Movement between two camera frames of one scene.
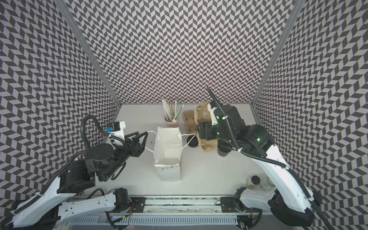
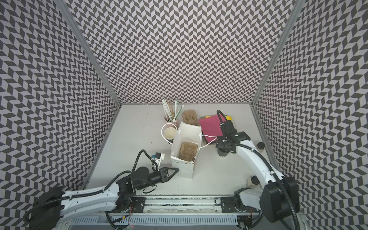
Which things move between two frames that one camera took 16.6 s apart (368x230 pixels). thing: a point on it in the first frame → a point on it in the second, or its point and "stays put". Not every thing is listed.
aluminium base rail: [190, 205] stays put
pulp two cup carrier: [203, 115] → [188, 150]
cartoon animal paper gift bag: [167, 153] → [185, 148]
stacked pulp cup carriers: [188, 116] stays put
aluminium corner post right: [281, 45] stays put
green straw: [178, 113] stays put
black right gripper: [204, 131] → [222, 146]
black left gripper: [135, 143] → [164, 174]
